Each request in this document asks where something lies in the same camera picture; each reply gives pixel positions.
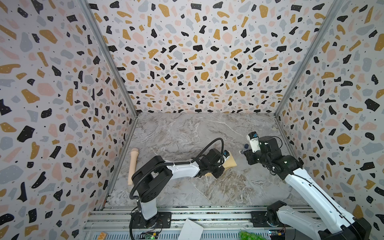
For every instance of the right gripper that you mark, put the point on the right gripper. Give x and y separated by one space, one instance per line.
248 154

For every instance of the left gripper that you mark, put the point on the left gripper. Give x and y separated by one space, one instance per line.
220 169

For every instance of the blue white glue stick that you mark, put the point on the blue white glue stick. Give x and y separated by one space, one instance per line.
253 139

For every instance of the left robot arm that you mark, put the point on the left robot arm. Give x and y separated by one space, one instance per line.
151 179

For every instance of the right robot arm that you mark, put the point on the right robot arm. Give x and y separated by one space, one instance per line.
334 223

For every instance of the white paper sheet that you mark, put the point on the white paper sheet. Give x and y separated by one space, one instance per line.
191 231

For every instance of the green plastic object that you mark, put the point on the green plastic object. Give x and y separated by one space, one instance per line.
250 236

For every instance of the wooden roller pin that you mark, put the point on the wooden roller pin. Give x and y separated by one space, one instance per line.
133 162

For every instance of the right circuit board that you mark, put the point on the right circuit board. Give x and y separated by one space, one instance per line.
277 234

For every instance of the small circuit board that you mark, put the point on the small circuit board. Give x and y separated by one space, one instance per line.
151 235

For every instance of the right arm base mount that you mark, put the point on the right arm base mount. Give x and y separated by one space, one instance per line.
267 219

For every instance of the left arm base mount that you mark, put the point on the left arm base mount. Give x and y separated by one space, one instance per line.
162 220

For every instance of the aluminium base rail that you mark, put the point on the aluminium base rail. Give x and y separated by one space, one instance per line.
219 223

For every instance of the left aluminium corner post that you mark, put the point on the left aluminium corner post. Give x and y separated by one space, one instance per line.
84 5

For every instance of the aluminium corner post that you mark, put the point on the aluminium corner post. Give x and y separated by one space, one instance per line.
331 15
84 5

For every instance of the right aluminium corner post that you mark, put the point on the right aluminium corner post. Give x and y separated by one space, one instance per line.
331 15

